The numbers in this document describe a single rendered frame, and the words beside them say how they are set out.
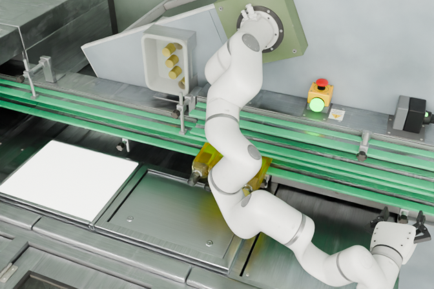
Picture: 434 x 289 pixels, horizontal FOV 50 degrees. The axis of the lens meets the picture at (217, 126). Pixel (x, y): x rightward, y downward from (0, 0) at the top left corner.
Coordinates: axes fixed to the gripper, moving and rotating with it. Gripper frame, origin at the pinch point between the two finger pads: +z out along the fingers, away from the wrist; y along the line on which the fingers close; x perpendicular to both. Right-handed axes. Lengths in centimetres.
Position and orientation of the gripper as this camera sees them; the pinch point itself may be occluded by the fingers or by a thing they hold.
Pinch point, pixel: (403, 214)
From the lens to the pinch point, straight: 137.6
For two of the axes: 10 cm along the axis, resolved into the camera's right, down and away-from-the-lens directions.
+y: 7.8, 0.0, -6.3
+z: 5.3, -5.6, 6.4
